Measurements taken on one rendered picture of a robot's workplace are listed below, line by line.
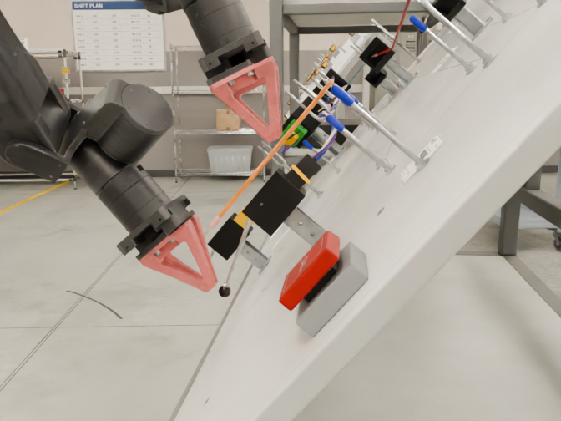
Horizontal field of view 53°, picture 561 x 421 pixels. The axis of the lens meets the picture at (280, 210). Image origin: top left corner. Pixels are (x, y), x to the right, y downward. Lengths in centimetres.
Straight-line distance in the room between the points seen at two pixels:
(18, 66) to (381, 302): 38
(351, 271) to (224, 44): 29
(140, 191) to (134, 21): 776
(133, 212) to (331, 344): 31
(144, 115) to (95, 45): 789
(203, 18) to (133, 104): 11
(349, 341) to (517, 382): 61
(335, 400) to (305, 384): 47
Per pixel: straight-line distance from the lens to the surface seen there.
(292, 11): 157
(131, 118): 55
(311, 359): 36
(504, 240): 156
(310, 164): 59
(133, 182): 61
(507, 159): 33
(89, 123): 58
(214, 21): 58
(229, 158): 767
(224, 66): 58
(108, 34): 841
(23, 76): 57
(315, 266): 37
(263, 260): 96
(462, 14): 84
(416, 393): 87
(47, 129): 59
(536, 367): 100
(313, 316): 38
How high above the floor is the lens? 122
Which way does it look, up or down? 12 degrees down
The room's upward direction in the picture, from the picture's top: 1 degrees counter-clockwise
